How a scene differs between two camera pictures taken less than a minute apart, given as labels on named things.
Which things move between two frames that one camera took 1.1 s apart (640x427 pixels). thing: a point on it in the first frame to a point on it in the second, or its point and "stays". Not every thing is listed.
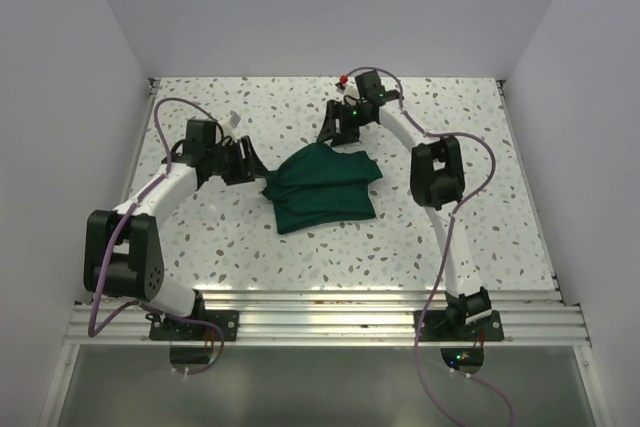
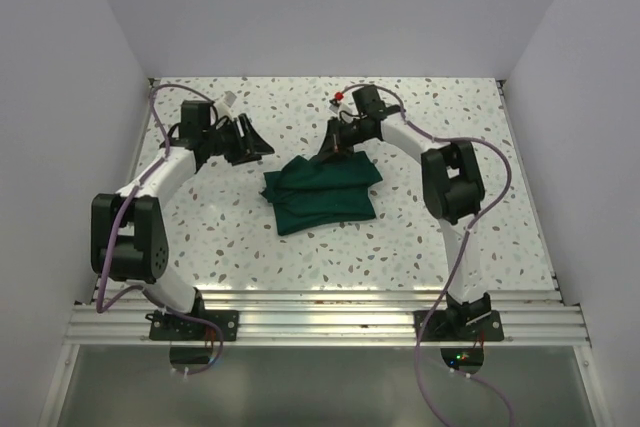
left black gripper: (247, 168) to (249, 147)
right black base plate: (435, 327) stays
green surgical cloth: (318, 185) stays
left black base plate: (173, 329) stays
